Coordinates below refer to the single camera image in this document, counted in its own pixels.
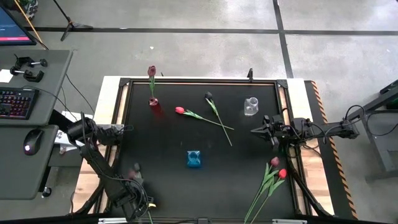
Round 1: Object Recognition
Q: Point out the black board with hazard stripes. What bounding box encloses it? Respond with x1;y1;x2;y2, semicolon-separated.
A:
304;80;358;220

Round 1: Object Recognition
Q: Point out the black bench cable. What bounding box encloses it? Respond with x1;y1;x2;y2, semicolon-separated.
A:
365;110;398;137

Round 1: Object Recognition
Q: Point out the black computer monitor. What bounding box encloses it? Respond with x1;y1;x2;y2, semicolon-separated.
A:
0;6;37;47

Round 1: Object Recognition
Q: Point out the black keyboard cable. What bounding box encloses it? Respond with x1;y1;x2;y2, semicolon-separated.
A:
21;86;78;121

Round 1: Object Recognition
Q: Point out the green object on bench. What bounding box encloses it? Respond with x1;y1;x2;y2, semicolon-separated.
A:
385;96;398;110

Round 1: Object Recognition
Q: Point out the patterned plant pot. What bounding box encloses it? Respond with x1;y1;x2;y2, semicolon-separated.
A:
18;0;40;19

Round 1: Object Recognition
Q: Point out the black tripod stand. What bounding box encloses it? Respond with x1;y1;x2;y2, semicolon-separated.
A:
52;0;94;42

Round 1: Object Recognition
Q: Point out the small white card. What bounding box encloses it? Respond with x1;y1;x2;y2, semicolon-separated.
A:
0;68;14;83

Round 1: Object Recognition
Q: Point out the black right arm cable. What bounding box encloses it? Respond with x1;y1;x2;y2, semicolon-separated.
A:
344;105;366;125

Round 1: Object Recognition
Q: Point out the clear cut glass vase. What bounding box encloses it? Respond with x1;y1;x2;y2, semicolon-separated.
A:
244;96;259;116

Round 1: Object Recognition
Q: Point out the large grey desk top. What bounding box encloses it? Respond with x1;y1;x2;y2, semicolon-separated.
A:
0;49;73;127

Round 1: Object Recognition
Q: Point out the black computer mouse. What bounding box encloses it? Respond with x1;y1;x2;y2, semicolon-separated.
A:
23;129;44;156

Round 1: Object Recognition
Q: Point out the flat white paper sheet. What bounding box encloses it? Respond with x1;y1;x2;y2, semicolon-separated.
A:
61;111;94;122

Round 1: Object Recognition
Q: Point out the red glass vase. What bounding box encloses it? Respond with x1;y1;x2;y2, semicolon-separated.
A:
148;96;165;121

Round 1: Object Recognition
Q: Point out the black metal table frame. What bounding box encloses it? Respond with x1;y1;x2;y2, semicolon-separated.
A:
71;77;335;224

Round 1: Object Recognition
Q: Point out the bunch of tulips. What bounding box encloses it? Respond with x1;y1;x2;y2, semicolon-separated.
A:
127;169;154;224

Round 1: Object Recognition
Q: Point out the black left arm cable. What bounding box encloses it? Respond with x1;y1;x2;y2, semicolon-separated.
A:
80;111;94;150

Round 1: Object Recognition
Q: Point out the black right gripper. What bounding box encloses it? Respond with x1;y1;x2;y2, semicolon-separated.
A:
250;114;285;147

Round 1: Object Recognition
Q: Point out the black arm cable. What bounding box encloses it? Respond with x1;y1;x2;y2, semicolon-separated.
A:
80;111;94;150
344;105;366;125

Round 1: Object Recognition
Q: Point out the black screw clamp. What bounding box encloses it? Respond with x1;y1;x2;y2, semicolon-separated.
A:
9;67;45;83
14;55;49;70

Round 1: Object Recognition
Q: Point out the grey side bench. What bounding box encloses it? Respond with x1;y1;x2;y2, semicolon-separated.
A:
348;79;398;175

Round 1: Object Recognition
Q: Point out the silver metal bracket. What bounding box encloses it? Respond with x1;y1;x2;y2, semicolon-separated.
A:
98;217;134;224
272;218;308;224

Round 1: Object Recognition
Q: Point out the blue cut glass vase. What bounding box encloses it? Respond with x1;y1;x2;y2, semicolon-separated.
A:
186;150;202;169

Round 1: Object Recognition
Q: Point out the yellow stick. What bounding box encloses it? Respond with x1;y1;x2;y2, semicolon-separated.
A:
14;0;40;40

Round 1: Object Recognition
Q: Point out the folded white paper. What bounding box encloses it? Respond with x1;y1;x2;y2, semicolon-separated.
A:
54;130;85;155

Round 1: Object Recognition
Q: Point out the backlit black keyboard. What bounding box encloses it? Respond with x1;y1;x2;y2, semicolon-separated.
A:
0;87;40;121

